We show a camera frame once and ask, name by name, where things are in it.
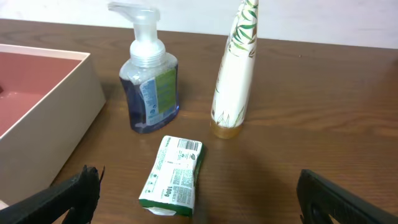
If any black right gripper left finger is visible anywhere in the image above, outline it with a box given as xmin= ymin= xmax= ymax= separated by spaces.
xmin=1 ymin=166 xmax=104 ymax=224

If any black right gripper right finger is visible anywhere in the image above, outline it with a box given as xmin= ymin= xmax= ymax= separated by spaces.
xmin=297 ymin=169 xmax=397 ymax=224

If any green white soap bar pack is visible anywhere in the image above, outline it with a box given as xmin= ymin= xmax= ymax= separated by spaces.
xmin=139 ymin=136 xmax=205 ymax=217

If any white box with pink interior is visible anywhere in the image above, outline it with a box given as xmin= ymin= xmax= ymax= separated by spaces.
xmin=1 ymin=44 xmax=106 ymax=205

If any white bamboo print lotion tube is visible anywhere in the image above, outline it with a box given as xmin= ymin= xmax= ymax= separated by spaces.
xmin=211 ymin=0 xmax=259 ymax=139

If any clear foam soap pump bottle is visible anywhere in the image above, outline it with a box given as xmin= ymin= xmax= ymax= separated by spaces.
xmin=108 ymin=1 xmax=179 ymax=134

